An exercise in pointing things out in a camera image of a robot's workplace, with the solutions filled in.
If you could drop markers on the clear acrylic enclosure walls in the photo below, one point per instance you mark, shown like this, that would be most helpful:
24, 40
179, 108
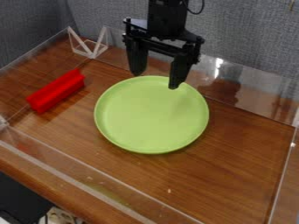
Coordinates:
233, 177

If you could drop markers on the white power strip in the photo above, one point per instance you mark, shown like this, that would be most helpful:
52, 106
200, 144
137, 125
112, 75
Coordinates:
58, 216

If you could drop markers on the black box under table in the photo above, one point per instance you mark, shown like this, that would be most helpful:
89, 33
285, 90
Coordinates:
21, 205

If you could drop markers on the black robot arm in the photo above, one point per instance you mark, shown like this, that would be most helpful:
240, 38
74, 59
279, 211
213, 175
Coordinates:
169, 12

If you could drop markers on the red plastic block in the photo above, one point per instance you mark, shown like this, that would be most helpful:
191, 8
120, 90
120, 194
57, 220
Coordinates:
57, 90

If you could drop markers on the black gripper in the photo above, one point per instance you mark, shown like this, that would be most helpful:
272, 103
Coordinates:
165, 39

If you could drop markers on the green round plate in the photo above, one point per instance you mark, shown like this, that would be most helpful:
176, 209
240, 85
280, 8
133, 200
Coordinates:
145, 118

